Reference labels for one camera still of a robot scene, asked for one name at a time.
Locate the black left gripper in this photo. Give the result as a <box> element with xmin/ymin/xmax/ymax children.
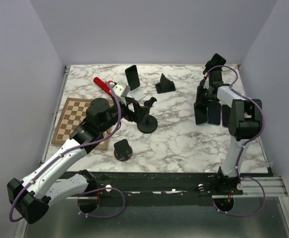
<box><xmin>100</xmin><ymin>97</ymin><xmax>150</xmax><ymax>133</ymax></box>

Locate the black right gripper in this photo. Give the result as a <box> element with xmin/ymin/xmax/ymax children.
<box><xmin>195</xmin><ymin>86</ymin><xmax>216</xmax><ymax>108</ymax></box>

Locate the teal phone with dark screen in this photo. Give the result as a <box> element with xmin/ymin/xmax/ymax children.
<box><xmin>194</xmin><ymin>104</ymin><xmax>208</xmax><ymax>125</ymax></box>

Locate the black round base clamp stand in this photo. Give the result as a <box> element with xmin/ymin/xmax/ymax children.
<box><xmin>137</xmin><ymin>97</ymin><xmax>158</xmax><ymax>134</ymax></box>

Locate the blue phone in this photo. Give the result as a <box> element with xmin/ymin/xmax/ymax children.
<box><xmin>207</xmin><ymin>103</ymin><xmax>221</xmax><ymax>125</ymax></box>

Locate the purple phone with dark screen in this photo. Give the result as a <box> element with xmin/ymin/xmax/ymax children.
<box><xmin>221</xmin><ymin>105</ymin><xmax>231</xmax><ymax>127</ymax></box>

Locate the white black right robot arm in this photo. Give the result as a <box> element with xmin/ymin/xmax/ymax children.
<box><xmin>194</xmin><ymin>66</ymin><xmax>264</xmax><ymax>178</ymax></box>

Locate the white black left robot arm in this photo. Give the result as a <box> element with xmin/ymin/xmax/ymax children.
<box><xmin>7</xmin><ymin>96</ymin><xmax>157</xmax><ymax>224</ymax></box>

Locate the silver folding phone stand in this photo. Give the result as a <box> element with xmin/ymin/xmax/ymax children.
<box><xmin>130</xmin><ymin>88</ymin><xmax>146</xmax><ymax>101</ymax></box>

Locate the black wedge phone stand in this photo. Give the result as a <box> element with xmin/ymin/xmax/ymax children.
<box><xmin>155</xmin><ymin>73</ymin><xmax>176</xmax><ymax>94</ymax></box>

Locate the black phone on silver stand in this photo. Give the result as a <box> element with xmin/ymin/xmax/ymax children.
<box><xmin>125</xmin><ymin>65</ymin><xmax>140</xmax><ymax>91</ymax></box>

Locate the black clamp stand far right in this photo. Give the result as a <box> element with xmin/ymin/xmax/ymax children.
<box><xmin>203</xmin><ymin>59</ymin><xmax>214</xmax><ymax>75</ymax></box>

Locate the small black stand brown base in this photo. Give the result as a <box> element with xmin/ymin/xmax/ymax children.
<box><xmin>114</xmin><ymin>139</ymin><xmax>133</xmax><ymax>162</ymax></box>

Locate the wooden chessboard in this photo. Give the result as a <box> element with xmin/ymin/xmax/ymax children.
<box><xmin>51</xmin><ymin>97</ymin><xmax>115</xmax><ymax>151</ymax></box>

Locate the aluminium strip table left edge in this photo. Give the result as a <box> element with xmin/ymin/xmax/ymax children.
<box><xmin>39</xmin><ymin>65</ymin><xmax>71</xmax><ymax>165</ymax></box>

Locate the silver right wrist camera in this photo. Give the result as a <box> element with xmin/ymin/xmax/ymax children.
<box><xmin>199</xmin><ymin>78</ymin><xmax>209</xmax><ymax>90</ymax></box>

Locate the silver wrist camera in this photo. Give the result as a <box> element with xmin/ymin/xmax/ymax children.
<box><xmin>199</xmin><ymin>78</ymin><xmax>209</xmax><ymax>90</ymax></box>
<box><xmin>113</xmin><ymin>82</ymin><xmax>130</xmax><ymax>105</ymax></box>

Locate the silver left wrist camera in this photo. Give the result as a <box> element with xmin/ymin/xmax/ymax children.
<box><xmin>113</xmin><ymin>82</ymin><xmax>130</xmax><ymax>105</ymax></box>

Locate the red handle silver microphone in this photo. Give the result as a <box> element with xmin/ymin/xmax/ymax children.
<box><xmin>93</xmin><ymin>77</ymin><xmax>116</xmax><ymax>96</ymax></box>

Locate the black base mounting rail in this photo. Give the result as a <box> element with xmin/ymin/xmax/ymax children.
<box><xmin>86</xmin><ymin>172</ymin><xmax>243</xmax><ymax>207</ymax></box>

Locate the aluminium extrusion rail right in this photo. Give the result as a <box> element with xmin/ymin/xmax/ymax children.
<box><xmin>206</xmin><ymin>176</ymin><xmax>288</xmax><ymax>199</ymax></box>

